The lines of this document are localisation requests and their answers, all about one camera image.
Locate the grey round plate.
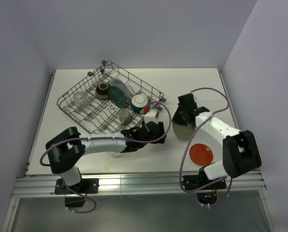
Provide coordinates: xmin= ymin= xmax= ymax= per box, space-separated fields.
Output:
xmin=172 ymin=123 xmax=195 ymax=141

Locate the dark teal plate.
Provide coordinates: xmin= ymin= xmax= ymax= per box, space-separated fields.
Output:
xmin=107 ymin=86 xmax=126 ymax=108

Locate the aluminium table edge rail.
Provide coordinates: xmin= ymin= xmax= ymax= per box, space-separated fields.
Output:
xmin=12 ymin=171 xmax=266 ymax=198

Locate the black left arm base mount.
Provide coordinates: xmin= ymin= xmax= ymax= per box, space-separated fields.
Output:
xmin=54 ymin=178 xmax=99 ymax=210

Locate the teal bowl cream inside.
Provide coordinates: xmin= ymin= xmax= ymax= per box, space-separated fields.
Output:
xmin=131 ymin=94 xmax=149 ymax=114

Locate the clear drinking glass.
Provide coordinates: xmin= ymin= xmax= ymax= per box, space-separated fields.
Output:
xmin=73 ymin=92 xmax=89 ymax=109

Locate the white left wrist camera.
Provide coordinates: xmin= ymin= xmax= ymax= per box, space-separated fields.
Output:
xmin=143 ymin=107 xmax=160 ymax=124

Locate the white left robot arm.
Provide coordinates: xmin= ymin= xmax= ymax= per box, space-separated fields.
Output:
xmin=40 ymin=121 xmax=166 ymax=193

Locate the grey ceramic mug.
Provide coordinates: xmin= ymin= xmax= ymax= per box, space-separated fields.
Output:
xmin=119 ymin=110 xmax=131 ymax=125

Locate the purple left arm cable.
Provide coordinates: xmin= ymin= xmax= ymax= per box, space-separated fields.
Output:
xmin=40 ymin=101 xmax=172 ymax=215

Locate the light blue scalloped plate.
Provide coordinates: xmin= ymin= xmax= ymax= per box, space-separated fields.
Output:
xmin=110 ymin=78 xmax=131 ymax=99

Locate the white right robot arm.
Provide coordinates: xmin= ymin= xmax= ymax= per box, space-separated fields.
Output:
xmin=172 ymin=93 xmax=262 ymax=189

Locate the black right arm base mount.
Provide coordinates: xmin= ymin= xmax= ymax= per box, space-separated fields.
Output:
xmin=182 ymin=174 xmax=227 ymax=208

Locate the grey wire dish rack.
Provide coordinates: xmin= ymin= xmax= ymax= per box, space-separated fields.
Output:
xmin=57 ymin=60 xmax=166 ymax=134

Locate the brown bowl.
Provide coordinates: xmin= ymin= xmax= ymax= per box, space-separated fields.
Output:
xmin=95 ymin=82 xmax=110 ymax=100

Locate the orange round plate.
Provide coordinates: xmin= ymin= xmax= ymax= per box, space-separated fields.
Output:
xmin=189 ymin=144 xmax=213 ymax=166

